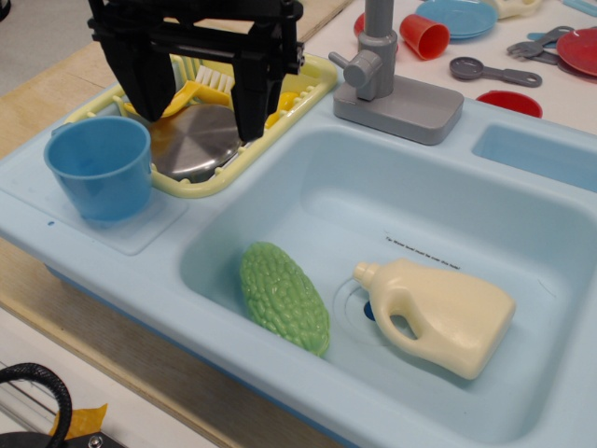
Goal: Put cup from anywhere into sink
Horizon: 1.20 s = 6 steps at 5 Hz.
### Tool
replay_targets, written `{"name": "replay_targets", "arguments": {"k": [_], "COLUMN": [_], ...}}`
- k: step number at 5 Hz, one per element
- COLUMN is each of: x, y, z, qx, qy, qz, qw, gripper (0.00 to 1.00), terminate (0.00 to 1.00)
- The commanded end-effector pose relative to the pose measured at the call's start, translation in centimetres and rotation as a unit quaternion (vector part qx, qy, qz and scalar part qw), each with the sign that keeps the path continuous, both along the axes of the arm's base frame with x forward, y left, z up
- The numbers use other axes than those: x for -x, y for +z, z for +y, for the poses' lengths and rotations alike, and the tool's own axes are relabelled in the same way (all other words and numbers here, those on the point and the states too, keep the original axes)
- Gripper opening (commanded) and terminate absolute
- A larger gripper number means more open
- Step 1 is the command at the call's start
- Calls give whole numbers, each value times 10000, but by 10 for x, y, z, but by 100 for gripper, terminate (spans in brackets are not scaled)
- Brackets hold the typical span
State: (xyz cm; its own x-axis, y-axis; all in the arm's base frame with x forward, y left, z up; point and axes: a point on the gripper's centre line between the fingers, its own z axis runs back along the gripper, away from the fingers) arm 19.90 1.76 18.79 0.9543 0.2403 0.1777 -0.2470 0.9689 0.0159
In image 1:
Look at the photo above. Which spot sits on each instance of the cream plastic container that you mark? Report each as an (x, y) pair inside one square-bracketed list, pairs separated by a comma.
[(513, 8)]

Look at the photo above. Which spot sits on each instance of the blue plastic cup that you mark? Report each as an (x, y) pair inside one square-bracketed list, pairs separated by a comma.
[(103, 165)]

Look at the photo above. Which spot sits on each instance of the stainless steel pot lid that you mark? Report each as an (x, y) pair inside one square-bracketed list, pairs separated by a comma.
[(194, 142)]

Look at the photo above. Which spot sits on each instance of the red plate behind faucet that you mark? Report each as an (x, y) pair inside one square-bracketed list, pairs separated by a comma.
[(359, 25)]

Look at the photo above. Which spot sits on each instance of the light blue toy sink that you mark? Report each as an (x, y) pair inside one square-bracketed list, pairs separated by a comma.
[(157, 300)]

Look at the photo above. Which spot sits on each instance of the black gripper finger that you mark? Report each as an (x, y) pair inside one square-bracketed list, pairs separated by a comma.
[(256, 93), (146, 75)]

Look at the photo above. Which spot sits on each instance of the blue plastic plate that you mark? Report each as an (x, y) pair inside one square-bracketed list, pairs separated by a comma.
[(464, 19)]

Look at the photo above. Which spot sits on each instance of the yellow dish brush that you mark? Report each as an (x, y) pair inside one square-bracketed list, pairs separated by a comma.
[(209, 87)]

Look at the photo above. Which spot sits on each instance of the yellow dish drying rack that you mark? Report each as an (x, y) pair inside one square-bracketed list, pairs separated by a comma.
[(316, 79)]

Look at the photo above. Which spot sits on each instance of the grey plastic fork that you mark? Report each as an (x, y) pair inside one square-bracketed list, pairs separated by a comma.
[(536, 49)]

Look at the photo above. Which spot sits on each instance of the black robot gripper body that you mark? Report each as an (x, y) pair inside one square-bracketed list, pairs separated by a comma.
[(217, 30)]

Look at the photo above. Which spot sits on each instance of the red plastic bowl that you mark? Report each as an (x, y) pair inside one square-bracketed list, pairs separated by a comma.
[(512, 101)]

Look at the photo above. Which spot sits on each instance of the yellow tape piece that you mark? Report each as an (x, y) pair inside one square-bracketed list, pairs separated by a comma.
[(86, 421)]

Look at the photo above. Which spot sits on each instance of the grey toy faucet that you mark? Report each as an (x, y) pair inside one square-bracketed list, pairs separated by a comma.
[(374, 96)]

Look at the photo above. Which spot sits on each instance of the cream detergent bottle toy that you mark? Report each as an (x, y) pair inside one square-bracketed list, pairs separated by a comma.
[(451, 319)]

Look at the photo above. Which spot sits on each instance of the red plastic plate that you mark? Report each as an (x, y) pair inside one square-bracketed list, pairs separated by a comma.
[(578, 49)]

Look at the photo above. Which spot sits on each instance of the green bitter melon toy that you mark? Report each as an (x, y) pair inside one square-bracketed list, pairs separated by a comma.
[(282, 299)]

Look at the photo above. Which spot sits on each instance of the blue sink drain plug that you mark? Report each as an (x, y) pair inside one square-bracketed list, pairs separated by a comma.
[(368, 312)]

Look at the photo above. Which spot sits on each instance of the red plastic cup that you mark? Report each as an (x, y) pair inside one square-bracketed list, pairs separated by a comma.
[(426, 38)]

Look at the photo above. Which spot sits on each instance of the grey plastic spoon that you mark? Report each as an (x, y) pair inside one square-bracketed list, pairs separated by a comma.
[(468, 68)]

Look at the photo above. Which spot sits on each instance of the yellow plastic utensil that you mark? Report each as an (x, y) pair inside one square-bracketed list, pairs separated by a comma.
[(282, 105)]

